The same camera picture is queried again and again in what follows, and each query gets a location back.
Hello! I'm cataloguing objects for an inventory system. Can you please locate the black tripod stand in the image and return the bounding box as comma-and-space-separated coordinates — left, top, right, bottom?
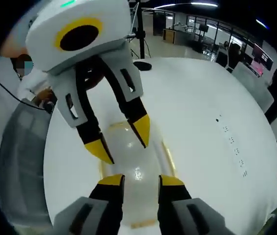
128, 0, 153, 59

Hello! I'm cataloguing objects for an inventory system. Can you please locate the computer monitor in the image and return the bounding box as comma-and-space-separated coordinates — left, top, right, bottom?
250, 44, 274, 77

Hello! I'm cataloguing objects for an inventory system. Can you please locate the black cable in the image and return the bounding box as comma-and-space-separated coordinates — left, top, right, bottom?
0, 70, 46, 112

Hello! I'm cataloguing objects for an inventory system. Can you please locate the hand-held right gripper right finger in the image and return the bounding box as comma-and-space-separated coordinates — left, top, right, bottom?
157, 174, 236, 235

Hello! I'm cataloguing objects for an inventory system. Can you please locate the black round object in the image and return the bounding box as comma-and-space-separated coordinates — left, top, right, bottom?
133, 61, 153, 71

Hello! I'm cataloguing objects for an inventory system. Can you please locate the wooden cabinet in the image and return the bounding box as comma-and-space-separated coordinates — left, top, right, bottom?
162, 28, 178, 45

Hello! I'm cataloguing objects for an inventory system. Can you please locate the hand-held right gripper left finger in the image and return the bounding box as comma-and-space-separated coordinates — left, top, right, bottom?
54, 174, 126, 235

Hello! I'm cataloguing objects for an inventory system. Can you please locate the clear plastic food container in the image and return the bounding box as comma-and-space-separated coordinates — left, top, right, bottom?
98, 120, 178, 230

